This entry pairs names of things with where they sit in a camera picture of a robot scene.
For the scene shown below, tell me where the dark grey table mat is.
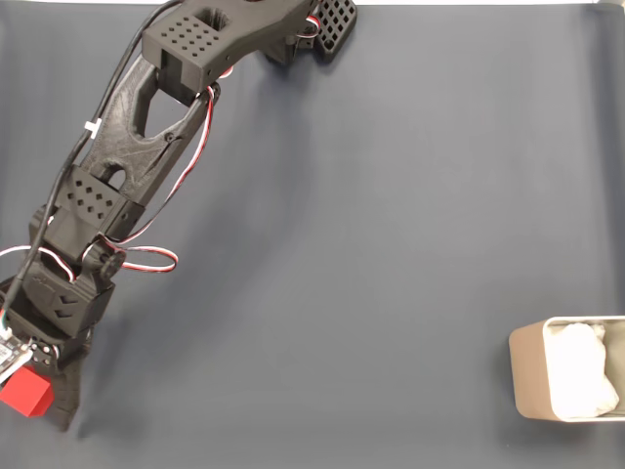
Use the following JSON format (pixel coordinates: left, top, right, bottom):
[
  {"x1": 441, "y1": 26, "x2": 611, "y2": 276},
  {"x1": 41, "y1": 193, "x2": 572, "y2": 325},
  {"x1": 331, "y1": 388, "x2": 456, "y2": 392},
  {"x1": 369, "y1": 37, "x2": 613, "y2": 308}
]
[{"x1": 0, "y1": 3, "x2": 625, "y2": 469}]

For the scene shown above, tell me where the white red servo cable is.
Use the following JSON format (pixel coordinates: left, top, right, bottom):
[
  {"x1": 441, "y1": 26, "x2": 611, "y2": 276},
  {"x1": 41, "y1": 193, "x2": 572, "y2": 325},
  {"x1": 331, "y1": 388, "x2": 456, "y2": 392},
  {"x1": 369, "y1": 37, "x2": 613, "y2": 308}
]
[{"x1": 0, "y1": 82, "x2": 230, "y2": 287}]

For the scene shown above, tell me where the beige rounded box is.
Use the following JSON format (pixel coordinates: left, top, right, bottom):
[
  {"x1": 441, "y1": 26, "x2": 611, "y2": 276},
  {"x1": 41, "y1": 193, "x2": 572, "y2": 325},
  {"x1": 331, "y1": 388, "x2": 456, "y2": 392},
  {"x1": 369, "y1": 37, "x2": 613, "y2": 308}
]
[{"x1": 508, "y1": 315, "x2": 625, "y2": 423}]

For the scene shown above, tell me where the red cube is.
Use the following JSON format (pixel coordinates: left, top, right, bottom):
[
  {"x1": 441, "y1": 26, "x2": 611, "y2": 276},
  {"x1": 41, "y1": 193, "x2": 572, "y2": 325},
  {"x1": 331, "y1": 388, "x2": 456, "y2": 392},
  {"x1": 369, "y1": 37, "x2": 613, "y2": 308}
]
[{"x1": 0, "y1": 365, "x2": 55, "y2": 419}]

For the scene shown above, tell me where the camera board with white mount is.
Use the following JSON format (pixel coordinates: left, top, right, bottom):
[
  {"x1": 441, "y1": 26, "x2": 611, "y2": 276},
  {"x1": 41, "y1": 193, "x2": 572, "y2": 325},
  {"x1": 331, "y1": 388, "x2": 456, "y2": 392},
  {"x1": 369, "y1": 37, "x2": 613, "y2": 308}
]
[{"x1": 0, "y1": 336, "x2": 31, "y2": 387}]

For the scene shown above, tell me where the white crumpled cloth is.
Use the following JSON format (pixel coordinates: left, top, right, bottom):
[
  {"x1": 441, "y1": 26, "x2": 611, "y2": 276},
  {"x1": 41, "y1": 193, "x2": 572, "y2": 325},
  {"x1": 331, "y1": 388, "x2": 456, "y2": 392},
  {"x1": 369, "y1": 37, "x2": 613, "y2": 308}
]
[{"x1": 549, "y1": 322, "x2": 621, "y2": 419}]

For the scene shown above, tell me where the black camera cable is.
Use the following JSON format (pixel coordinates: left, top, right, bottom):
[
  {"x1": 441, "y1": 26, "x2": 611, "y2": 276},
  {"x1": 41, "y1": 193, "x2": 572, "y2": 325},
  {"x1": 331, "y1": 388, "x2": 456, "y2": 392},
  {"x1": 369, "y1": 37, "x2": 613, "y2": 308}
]
[{"x1": 0, "y1": 0, "x2": 185, "y2": 319}]

